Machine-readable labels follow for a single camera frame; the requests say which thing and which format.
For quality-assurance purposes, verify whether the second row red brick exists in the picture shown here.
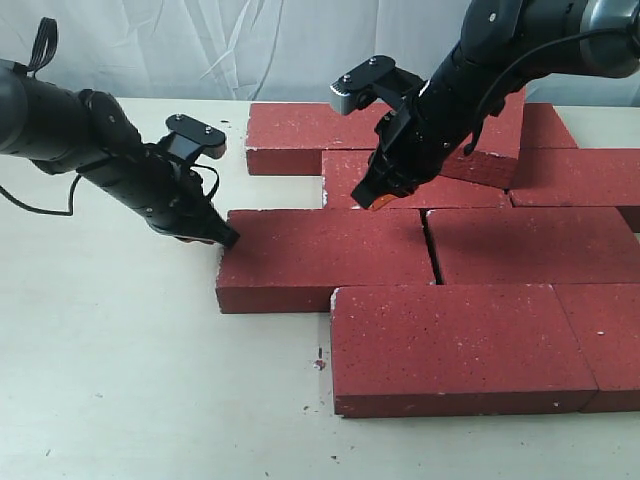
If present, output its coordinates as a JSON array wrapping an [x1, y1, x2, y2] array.
[[322, 150, 512, 210]]

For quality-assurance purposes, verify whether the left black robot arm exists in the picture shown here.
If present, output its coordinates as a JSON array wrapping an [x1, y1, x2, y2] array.
[[1, 60, 239, 248]]

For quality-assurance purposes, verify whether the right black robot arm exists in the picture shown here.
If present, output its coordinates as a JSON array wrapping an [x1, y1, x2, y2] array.
[[332, 1, 639, 209]]

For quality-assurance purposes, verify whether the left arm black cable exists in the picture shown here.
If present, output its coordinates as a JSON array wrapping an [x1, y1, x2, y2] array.
[[0, 17, 221, 219]]

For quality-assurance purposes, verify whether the right row red brick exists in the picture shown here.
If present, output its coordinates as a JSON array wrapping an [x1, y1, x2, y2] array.
[[509, 148, 639, 233]]

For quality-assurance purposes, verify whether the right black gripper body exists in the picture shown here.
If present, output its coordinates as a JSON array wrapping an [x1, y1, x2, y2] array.
[[367, 82, 476, 200]]

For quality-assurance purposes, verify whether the pale blue backdrop cloth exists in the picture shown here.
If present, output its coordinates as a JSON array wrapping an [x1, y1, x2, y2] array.
[[0, 0, 640, 109]]

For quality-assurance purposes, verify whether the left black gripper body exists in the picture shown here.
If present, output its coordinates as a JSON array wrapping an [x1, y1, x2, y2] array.
[[79, 143, 223, 243]]

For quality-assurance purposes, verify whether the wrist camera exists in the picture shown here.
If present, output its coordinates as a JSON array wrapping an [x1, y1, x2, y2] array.
[[158, 114, 226, 165], [329, 55, 425, 116]]

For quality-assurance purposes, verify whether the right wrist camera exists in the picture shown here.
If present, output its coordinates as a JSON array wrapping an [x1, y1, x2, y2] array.
[[329, 55, 425, 116]]

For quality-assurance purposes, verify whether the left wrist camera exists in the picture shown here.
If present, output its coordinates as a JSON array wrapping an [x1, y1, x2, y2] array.
[[158, 114, 226, 165]]

